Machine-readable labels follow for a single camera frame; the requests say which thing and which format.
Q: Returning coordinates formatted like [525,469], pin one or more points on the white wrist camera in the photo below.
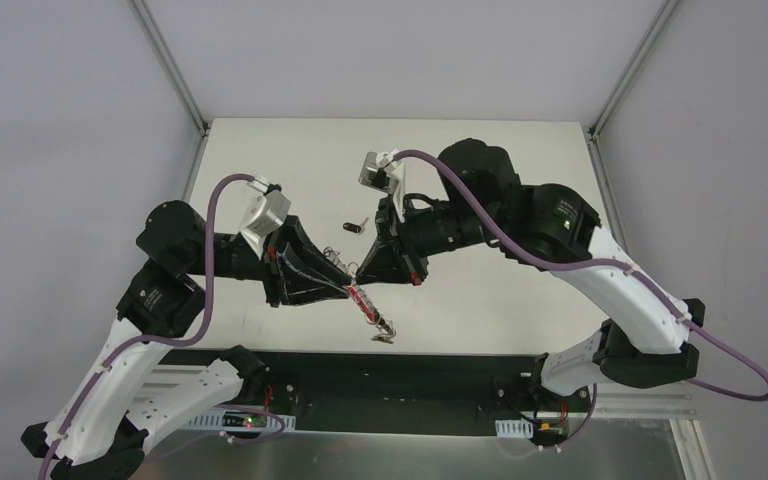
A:
[381,171]
[265,214]

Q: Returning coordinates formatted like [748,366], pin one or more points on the metal frame post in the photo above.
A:
[169,66]
[645,47]

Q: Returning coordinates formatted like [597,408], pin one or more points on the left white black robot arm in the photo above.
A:
[104,432]

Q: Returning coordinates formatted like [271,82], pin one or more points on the red keyring holder with rings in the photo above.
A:
[386,332]

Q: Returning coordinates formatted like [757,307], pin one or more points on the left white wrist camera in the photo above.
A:
[265,214]

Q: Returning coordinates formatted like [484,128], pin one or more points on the left metal frame post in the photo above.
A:
[169,66]

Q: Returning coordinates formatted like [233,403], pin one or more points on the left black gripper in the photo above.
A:
[272,266]

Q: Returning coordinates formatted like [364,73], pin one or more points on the right metal frame post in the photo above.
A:
[645,47]

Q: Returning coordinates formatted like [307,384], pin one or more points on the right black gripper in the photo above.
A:
[396,240]

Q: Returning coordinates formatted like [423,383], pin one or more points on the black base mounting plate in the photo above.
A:
[414,394]

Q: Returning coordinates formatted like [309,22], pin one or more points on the right white cable duct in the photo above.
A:
[518,428]

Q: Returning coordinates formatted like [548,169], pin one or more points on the black head small key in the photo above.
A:
[356,228]

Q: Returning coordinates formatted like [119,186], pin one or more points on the white cable duct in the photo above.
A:
[239,421]
[518,428]

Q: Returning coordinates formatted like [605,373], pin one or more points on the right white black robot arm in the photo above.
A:
[642,344]

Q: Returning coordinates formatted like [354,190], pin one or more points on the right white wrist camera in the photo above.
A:
[381,171]

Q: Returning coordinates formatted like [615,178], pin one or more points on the left white cable duct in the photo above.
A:
[239,421]

